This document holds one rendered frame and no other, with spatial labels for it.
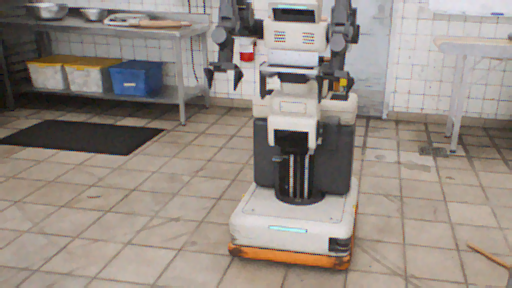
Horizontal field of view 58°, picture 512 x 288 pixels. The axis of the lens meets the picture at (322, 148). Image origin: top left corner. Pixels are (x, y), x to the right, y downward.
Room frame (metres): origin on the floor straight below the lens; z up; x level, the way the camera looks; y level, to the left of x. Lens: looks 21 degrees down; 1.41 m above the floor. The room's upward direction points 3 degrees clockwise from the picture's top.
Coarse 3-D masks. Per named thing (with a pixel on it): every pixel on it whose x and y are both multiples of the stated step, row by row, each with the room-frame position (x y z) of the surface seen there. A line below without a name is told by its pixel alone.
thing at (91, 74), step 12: (84, 60) 4.61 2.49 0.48; (96, 60) 4.64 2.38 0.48; (108, 60) 4.67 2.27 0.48; (120, 60) 4.68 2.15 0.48; (72, 72) 4.33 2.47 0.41; (84, 72) 4.31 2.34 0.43; (96, 72) 4.30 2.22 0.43; (108, 72) 4.46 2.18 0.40; (72, 84) 4.34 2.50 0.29; (84, 84) 4.32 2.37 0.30; (96, 84) 4.31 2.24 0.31; (108, 84) 4.44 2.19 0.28
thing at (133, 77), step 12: (132, 60) 4.70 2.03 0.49; (144, 60) 4.71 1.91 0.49; (120, 72) 4.25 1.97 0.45; (132, 72) 4.25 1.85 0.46; (144, 72) 4.27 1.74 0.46; (156, 72) 4.52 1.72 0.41; (120, 84) 4.27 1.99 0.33; (132, 84) 4.26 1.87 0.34; (144, 84) 4.27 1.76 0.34; (156, 84) 4.51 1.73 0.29
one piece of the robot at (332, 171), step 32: (256, 96) 2.26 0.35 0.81; (352, 96) 2.34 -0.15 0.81; (256, 128) 2.25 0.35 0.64; (352, 128) 2.21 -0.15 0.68; (256, 160) 2.25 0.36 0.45; (288, 160) 2.21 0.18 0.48; (320, 160) 2.21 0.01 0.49; (352, 160) 2.29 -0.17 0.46; (288, 192) 2.19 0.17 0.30; (320, 192) 2.19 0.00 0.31
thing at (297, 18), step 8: (272, 0) 1.90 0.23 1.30; (280, 0) 1.90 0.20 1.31; (288, 0) 1.89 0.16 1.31; (296, 0) 1.89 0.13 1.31; (304, 0) 1.89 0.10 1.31; (312, 0) 1.89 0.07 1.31; (320, 0) 1.95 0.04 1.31; (272, 8) 1.93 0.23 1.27; (280, 8) 1.92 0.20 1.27; (288, 8) 1.91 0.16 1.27; (296, 8) 1.91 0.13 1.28; (304, 8) 1.90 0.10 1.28; (312, 8) 1.90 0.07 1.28; (320, 8) 1.96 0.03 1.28; (272, 16) 1.96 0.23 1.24; (280, 16) 1.95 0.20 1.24; (288, 16) 1.95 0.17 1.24; (296, 16) 1.94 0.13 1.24; (304, 16) 1.93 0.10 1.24; (312, 16) 1.93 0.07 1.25; (320, 16) 1.98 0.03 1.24
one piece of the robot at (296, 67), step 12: (276, 60) 1.95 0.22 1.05; (288, 60) 1.94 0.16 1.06; (300, 60) 1.93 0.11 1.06; (312, 60) 1.93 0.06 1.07; (264, 72) 1.88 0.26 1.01; (276, 72) 1.91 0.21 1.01; (288, 72) 1.85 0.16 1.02; (300, 72) 1.85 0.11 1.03; (312, 72) 1.84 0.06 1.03; (264, 84) 1.95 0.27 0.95; (264, 96) 1.95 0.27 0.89
